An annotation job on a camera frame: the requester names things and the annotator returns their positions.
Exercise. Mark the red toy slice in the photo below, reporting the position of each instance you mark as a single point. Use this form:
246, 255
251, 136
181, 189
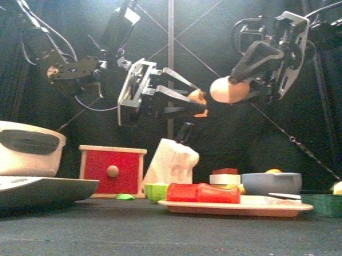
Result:
225, 171

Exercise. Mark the small green toy piece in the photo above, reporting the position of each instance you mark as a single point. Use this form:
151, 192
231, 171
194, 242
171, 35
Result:
124, 197

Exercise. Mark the red wooden drawer box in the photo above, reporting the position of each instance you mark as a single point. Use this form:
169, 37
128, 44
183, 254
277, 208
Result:
100, 170

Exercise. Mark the yellow toy food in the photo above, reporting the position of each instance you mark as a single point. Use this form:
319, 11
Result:
273, 171

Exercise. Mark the pale yellow toy fruit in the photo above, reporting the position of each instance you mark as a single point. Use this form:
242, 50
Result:
338, 188

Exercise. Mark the beige eggshell half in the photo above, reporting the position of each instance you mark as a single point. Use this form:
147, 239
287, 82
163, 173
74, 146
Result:
225, 91

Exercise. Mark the pink plate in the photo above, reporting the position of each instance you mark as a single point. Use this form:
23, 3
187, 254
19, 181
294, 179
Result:
241, 207

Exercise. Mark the white knife block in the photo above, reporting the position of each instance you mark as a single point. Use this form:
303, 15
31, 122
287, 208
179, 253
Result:
171, 163

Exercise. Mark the toy knife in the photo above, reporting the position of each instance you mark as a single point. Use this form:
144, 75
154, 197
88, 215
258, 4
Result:
285, 196

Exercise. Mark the eggshell half with orange yolk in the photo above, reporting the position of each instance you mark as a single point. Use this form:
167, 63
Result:
198, 96

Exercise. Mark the green box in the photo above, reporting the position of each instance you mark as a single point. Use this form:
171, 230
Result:
325, 205

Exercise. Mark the grey-blue bowl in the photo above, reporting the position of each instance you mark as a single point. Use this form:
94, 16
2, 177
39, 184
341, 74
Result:
271, 184

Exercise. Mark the small yellow toy piece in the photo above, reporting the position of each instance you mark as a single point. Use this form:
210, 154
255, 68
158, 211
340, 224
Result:
241, 188

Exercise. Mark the red toy can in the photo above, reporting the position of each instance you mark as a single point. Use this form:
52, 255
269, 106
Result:
202, 193

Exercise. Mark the green toy cube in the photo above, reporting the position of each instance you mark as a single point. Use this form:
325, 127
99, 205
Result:
155, 192

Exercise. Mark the vertical metal frame pole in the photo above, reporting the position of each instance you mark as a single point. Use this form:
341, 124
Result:
171, 33

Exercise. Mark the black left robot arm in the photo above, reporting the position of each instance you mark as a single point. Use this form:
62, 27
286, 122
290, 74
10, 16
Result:
74, 71

